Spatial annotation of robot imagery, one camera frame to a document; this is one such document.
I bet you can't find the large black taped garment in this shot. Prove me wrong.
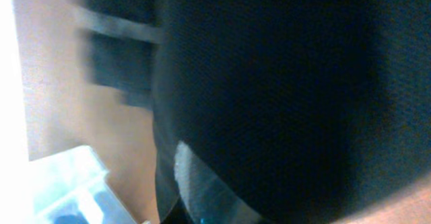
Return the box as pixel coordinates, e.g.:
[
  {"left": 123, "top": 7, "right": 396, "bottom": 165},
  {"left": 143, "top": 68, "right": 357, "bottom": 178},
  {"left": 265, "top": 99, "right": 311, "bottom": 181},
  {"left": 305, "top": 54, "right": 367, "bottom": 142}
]
[{"left": 153, "top": 0, "right": 430, "bottom": 223}]

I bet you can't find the small black taped garment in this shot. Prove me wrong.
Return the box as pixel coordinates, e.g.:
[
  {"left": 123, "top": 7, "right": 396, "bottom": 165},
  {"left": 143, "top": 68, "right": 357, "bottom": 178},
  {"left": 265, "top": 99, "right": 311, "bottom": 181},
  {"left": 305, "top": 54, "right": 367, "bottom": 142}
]
[{"left": 73, "top": 0, "right": 162, "bottom": 110}]

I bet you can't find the teal taped garment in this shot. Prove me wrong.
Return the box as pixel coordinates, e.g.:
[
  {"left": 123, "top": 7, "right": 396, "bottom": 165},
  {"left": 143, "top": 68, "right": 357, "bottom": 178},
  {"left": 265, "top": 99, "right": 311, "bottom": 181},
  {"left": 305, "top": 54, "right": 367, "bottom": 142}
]
[{"left": 53, "top": 213, "right": 89, "bottom": 224}]

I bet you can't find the clear plastic storage bin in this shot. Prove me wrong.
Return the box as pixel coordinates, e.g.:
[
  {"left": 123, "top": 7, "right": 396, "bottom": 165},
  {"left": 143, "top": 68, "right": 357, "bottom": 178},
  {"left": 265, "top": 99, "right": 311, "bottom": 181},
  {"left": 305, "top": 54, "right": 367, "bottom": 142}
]
[{"left": 30, "top": 145, "right": 135, "bottom": 224}]

